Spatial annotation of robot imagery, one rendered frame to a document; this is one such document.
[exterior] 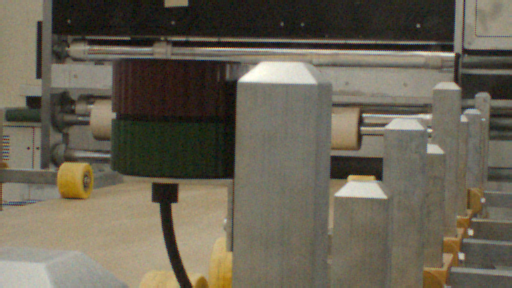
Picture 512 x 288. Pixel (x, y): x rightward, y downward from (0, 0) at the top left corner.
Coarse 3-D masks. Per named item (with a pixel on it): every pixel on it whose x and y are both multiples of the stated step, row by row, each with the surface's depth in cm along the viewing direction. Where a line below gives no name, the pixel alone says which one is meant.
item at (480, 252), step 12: (468, 240) 148; (480, 240) 148; (492, 240) 148; (468, 252) 146; (480, 252) 146; (492, 252) 146; (504, 252) 145; (480, 264) 146; (492, 264) 146; (504, 264) 145
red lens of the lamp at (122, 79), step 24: (120, 72) 46; (144, 72) 45; (168, 72) 45; (192, 72) 45; (216, 72) 45; (240, 72) 46; (120, 96) 46; (144, 96) 45; (168, 96) 45; (192, 96) 45; (216, 96) 45
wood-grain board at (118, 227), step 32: (96, 192) 256; (128, 192) 258; (192, 192) 262; (224, 192) 264; (0, 224) 196; (32, 224) 197; (64, 224) 198; (96, 224) 199; (128, 224) 200; (160, 224) 202; (192, 224) 203; (96, 256) 163; (128, 256) 164; (160, 256) 164; (192, 256) 165
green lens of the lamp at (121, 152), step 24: (120, 120) 46; (120, 144) 46; (144, 144) 45; (168, 144) 45; (192, 144) 45; (216, 144) 45; (120, 168) 46; (144, 168) 45; (168, 168) 45; (192, 168) 45; (216, 168) 46
